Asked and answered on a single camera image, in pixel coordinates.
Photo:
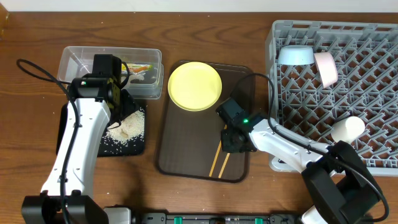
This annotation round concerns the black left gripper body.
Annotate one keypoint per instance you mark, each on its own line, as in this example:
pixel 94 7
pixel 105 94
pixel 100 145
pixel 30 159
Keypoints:
pixel 127 106

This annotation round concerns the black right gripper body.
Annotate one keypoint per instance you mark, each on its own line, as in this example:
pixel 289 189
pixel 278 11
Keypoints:
pixel 232 144

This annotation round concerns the rice pile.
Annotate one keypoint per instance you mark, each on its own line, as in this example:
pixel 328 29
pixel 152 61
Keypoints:
pixel 127 130

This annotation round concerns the white tissue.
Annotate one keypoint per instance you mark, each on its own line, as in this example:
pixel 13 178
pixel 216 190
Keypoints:
pixel 137 77

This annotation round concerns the green snack wrapper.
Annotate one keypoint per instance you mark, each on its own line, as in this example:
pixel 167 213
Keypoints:
pixel 135 68

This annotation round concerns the wooden chopstick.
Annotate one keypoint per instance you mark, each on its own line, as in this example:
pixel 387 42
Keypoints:
pixel 215 159
pixel 224 165

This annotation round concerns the light blue bowl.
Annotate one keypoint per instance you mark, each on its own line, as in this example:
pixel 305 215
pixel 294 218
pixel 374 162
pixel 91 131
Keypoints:
pixel 296 55

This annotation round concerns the white cup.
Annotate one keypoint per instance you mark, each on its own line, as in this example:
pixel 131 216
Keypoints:
pixel 348 129

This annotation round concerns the pink white bowl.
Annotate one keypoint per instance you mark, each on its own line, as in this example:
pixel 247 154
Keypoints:
pixel 326 68

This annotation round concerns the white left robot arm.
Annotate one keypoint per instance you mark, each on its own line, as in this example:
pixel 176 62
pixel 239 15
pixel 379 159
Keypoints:
pixel 67 194

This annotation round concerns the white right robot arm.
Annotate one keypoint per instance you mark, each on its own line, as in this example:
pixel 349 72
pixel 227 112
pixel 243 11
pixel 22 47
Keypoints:
pixel 340 185

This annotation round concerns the clear plastic waste bin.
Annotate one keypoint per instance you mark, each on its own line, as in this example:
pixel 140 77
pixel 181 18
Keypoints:
pixel 77 61

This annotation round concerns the black waste tray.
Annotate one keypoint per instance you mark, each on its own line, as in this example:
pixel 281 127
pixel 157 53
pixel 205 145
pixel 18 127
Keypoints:
pixel 133 149

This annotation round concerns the grey plastic dishwasher rack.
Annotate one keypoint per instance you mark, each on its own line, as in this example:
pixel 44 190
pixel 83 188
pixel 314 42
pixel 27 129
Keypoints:
pixel 365 55

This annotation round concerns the brown serving tray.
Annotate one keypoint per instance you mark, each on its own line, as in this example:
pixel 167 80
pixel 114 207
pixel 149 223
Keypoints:
pixel 188 140

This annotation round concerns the yellow plate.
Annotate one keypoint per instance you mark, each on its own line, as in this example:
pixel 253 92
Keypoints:
pixel 194 86

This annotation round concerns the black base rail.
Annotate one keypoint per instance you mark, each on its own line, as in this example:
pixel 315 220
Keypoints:
pixel 163 218

